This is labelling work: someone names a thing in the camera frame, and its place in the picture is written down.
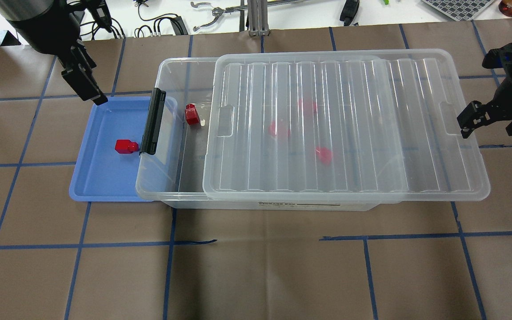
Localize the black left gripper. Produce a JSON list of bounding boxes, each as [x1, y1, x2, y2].
[[9, 4, 108, 105]]

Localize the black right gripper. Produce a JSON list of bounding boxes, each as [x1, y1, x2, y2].
[[457, 43, 512, 139]]

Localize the red block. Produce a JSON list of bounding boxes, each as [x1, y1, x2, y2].
[[297, 99, 318, 117], [185, 104, 200, 126], [114, 139, 140, 154], [315, 147, 333, 166], [268, 121, 291, 140]]

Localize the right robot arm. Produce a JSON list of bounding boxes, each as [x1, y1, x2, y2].
[[457, 43, 512, 139]]

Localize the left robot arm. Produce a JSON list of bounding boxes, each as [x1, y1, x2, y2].
[[0, 0, 112, 105]]

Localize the clear plastic box lid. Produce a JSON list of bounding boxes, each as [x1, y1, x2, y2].
[[202, 49, 491, 204]]

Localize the clear plastic storage box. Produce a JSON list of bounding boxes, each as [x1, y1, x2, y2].
[[136, 56, 410, 211]]

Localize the blue plastic tray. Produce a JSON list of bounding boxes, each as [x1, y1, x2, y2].
[[69, 96, 185, 202]]

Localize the checkered calibration board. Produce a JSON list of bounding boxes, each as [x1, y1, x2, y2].
[[420, 0, 500, 21]]

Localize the red block under lid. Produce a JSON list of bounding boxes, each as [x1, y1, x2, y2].
[[297, 99, 318, 117], [315, 147, 333, 166], [268, 121, 291, 140]]

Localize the black box latch handle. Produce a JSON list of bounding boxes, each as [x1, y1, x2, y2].
[[140, 88, 167, 155]]

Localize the aluminium frame post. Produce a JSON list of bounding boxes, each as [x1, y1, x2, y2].
[[247, 0, 270, 37]]

